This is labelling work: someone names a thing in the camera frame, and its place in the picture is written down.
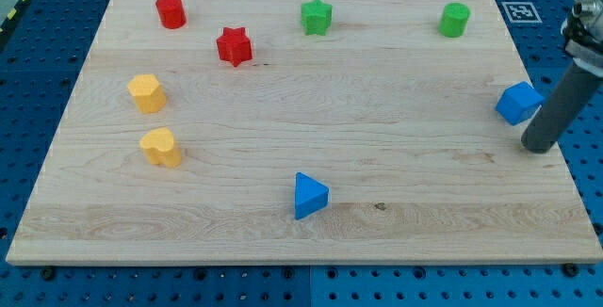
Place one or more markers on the yellow heart block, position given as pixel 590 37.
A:
pixel 160 147

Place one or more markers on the green star block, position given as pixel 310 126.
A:
pixel 316 17

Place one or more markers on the yellow hexagon block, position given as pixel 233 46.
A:
pixel 147 93

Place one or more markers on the blue triangle block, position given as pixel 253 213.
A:
pixel 310 196

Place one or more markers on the red cylinder block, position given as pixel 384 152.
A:
pixel 171 13

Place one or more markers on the red star block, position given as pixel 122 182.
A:
pixel 234 45

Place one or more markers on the green cylinder block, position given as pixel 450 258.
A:
pixel 454 20

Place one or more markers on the blue cube block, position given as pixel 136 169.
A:
pixel 519 102

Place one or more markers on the white fiducial marker tag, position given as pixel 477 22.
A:
pixel 520 12

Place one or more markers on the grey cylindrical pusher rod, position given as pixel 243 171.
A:
pixel 574 90

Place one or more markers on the wooden board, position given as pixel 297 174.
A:
pixel 397 120

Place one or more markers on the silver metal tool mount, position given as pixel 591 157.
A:
pixel 582 31

